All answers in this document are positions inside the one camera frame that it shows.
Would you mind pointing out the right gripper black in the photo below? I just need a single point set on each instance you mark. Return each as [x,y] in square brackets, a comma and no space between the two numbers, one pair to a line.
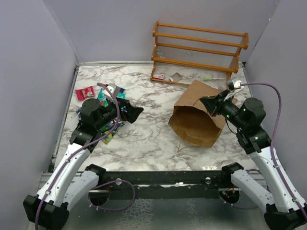
[214,104]

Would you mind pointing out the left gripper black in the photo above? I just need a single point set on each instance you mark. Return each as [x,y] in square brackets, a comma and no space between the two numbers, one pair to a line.
[133,112]

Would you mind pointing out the dark blue snack packet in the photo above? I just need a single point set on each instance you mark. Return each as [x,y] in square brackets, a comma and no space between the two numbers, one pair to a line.
[80,124]

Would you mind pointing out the brown paper bag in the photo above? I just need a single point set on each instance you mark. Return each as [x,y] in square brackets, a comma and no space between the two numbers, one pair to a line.
[190,119]

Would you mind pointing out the teal red snack packet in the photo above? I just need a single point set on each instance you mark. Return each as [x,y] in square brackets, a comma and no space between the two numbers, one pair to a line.
[102,97]

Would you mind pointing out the green snack packet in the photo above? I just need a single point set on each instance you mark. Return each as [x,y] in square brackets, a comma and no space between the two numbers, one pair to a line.
[109,136]

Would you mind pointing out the red snack bar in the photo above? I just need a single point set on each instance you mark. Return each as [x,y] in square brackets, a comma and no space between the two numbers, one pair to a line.
[85,93]

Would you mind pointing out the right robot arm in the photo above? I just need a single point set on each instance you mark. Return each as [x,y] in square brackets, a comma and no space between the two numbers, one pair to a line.
[281,204]

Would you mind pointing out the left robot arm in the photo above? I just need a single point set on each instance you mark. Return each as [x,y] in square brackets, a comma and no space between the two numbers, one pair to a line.
[51,206]

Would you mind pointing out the green marker pen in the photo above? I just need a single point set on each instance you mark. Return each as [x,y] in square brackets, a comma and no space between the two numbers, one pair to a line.
[213,79]

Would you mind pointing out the wooden shelf rack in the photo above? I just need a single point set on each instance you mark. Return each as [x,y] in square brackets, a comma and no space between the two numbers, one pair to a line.
[198,48]

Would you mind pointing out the red white small box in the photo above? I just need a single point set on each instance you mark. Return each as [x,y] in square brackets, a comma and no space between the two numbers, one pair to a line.
[158,76]

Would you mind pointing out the small open cardboard box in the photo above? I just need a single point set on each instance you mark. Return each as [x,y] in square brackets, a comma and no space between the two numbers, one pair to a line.
[175,77]

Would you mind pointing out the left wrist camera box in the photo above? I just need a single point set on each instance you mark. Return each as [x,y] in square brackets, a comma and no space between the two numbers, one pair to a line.
[110,89]

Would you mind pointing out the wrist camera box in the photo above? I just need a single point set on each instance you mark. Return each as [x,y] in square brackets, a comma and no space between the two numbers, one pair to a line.
[234,86]
[110,89]

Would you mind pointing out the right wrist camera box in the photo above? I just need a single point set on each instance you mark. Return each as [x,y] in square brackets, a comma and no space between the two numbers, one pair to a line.
[234,86]

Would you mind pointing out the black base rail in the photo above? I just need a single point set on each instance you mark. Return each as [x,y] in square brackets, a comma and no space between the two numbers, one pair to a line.
[160,184]

